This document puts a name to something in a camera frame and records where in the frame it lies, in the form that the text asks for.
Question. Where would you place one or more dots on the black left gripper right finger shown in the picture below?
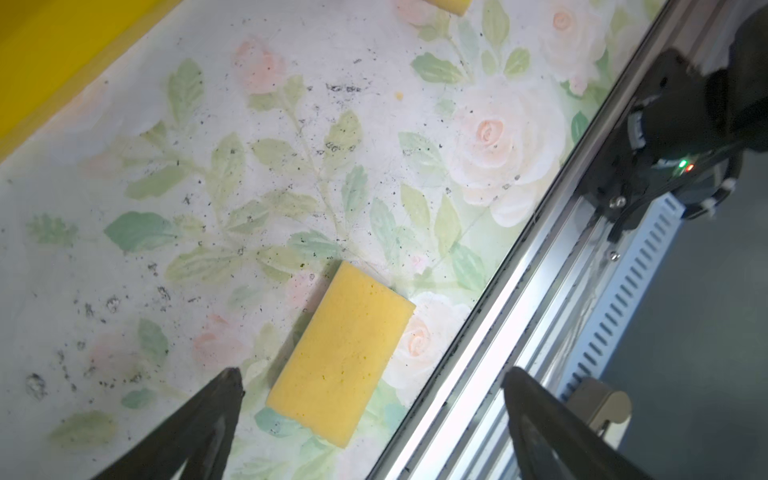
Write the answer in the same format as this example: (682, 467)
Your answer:
(550, 442)

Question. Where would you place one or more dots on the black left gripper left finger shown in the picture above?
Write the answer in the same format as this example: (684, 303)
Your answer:
(194, 442)

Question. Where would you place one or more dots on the yellow sponge green backing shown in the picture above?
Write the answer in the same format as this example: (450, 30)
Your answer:
(335, 367)

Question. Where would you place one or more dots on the small yellow sponge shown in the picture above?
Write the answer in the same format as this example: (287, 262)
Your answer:
(455, 7)

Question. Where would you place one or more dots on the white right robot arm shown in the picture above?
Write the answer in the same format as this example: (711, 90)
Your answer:
(699, 113)

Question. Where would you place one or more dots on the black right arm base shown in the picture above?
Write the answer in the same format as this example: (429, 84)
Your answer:
(621, 183)

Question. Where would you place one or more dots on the yellow wooden shelf unit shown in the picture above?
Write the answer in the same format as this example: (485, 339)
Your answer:
(51, 50)

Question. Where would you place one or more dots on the aluminium front rail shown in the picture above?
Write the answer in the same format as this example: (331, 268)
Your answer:
(458, 426)

